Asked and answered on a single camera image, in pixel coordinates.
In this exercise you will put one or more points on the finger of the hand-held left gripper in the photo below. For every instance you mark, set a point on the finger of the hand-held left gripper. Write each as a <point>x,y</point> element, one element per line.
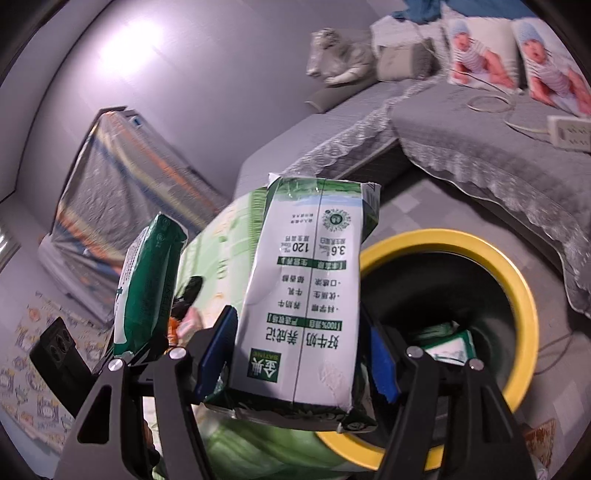
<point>194,290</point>

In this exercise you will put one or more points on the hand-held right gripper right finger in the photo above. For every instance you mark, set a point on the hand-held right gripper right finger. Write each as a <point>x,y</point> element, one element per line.
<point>383,364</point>

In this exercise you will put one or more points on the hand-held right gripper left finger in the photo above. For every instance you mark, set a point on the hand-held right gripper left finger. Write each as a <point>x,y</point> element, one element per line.
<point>213,357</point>

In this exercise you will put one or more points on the green white snack packet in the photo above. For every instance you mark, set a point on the green white snack packet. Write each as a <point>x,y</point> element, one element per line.
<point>147,286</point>

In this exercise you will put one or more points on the white green milk carton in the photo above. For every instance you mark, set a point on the white green milk carton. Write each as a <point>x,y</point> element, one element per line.
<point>450,348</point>
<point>300,300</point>

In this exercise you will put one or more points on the yellow bowl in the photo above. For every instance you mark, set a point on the yellow bowl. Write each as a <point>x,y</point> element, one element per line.
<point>461,244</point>

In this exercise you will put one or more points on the patterned floor mat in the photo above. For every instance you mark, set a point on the patterned floor mat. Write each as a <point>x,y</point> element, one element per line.
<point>27,392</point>

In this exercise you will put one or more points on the striped plastic covered blanket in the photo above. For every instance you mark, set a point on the striped plastic covered blanket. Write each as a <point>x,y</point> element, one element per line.
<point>115,194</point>

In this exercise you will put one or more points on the grey covered sofa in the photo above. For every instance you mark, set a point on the grey covered sofa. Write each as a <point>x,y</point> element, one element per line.
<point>485,152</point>

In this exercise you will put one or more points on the grey bolster pillow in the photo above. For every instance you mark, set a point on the grey bolster pillow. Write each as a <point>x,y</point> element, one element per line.
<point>332,94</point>

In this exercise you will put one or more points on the plastic wrapped plush toy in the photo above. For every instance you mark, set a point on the plastic wrapped plush toy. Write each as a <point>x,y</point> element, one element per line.
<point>341,55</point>

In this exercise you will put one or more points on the white power strip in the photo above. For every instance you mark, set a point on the white power strip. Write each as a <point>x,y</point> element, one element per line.
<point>570,134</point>

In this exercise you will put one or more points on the grey cushion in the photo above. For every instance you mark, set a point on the grey cushion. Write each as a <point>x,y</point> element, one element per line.
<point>401,62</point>

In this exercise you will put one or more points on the baby print pillow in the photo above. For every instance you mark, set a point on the baby print pillow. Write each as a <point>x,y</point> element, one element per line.
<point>549,64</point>
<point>480,50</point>

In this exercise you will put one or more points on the white quilted cushion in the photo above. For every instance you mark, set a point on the white quilted cushion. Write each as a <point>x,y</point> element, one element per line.
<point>397,32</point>

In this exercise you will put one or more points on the blue curtain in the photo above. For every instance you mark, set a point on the blue curtain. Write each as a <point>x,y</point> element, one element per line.
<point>425,9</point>

